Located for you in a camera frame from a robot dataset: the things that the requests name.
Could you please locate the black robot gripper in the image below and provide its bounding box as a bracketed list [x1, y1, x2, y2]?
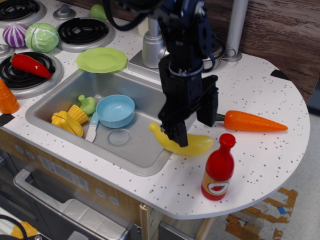
[158, 58, 219, 147]

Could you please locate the yellow toy banana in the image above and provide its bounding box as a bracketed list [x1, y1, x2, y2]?
[148, 121, 214, 157]

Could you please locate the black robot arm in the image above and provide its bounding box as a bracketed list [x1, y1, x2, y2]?
[102, 0, 218, 147]

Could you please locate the green plastic plate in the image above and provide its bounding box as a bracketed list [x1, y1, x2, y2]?
[75, 47, 128, 74]

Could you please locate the orange toy carrot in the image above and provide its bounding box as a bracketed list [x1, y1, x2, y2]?
[215, 110, 288, 132]

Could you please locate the red toy ketchup bottle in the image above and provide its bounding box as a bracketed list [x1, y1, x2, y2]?
[201, 133, 236, 201]

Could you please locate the steel pot with lid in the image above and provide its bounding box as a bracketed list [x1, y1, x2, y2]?
[203, 38, 237, 73]

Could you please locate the blue plastic bowl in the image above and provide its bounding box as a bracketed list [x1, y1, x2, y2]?
[96, 94, 135, 129]

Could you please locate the silver toy faucet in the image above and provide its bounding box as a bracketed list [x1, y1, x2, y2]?
[127, 18, 169, 82]

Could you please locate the silver metal sink basin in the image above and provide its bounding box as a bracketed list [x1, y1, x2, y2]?
[25, 69, 172, 176]

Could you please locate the black tape patch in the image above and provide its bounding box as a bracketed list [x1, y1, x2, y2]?
[270, 69, 290, 81]

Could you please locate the grey vertical pole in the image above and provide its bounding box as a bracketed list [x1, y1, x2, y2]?
[223, 0, 249, 63]

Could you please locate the green toy broccoli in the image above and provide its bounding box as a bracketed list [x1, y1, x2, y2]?
[78, 95, 96, 115]

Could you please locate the cream toy milk jug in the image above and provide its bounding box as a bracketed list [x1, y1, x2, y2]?
[137, 17, 149, 38]

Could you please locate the yellow toy corn cob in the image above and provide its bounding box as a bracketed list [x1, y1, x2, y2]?
[67, 104, 89, 125]

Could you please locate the yellow toy bell pepper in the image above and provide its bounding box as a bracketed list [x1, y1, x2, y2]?
[51, 111, 84, 137]

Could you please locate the green toy pear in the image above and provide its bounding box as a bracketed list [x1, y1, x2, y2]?
[90, 3, 108, 20]

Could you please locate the silver stove knob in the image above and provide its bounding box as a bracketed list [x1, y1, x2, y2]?
[0, 44, 15, 62]
[53, 4, 76, 21]

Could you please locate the green toy cabbage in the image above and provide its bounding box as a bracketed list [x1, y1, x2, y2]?
[24, 23, 60, 53]

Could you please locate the red toy chili pepper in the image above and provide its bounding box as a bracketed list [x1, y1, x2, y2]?
[10, 53, 52, 79]

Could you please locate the orange toy juice bottle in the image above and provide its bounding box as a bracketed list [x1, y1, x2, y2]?
[0, 80, 20, 114]

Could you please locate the yellow object bottom left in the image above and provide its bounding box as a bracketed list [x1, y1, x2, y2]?
[10, 221, 38, 240]

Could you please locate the purple striped toy onion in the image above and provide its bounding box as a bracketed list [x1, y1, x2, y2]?
[2, 22, 28, 48]

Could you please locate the silver left stove knob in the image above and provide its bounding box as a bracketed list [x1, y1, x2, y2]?
[0, 44, 15, 62]

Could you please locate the black back left burner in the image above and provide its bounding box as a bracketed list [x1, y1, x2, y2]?
[0, 0, 47, 29]

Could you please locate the toy knife blue handle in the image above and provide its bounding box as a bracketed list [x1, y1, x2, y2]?
[85, 111, 99, 143]

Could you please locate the silver oven door handle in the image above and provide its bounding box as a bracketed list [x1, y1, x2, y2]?
[13, 169, 130, 240]

